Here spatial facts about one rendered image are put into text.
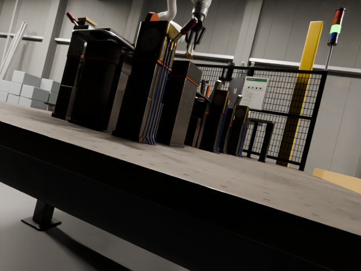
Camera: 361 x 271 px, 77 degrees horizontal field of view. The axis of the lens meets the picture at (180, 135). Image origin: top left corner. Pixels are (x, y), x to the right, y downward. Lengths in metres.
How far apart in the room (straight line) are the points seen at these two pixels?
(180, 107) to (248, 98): 1.46
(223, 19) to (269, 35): 1.10
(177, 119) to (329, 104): 4.38
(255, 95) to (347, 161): 3.09
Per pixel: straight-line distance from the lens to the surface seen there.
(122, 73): 0.89
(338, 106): 5.11
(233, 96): 2.03
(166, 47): 0.72
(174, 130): 0.88
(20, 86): 6.79
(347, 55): 5.41
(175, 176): 0.27
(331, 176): 4.25
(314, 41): 2.44
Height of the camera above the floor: 0.75
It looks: level
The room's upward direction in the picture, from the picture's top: 14 degrees clockwise
